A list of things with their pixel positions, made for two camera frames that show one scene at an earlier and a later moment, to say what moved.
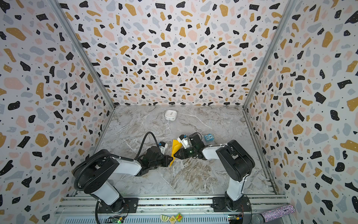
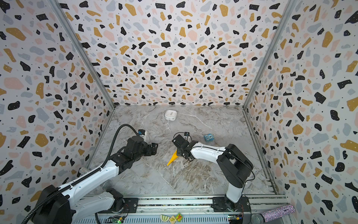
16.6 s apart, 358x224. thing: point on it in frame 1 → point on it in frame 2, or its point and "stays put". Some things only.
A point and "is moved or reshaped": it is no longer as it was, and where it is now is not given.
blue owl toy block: (209, 137) stays put
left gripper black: (166, 162) → (148, 151)
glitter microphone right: (266, 216) stays put
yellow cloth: (176, 145) is moved or reshaped
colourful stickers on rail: (173, 219) stays put
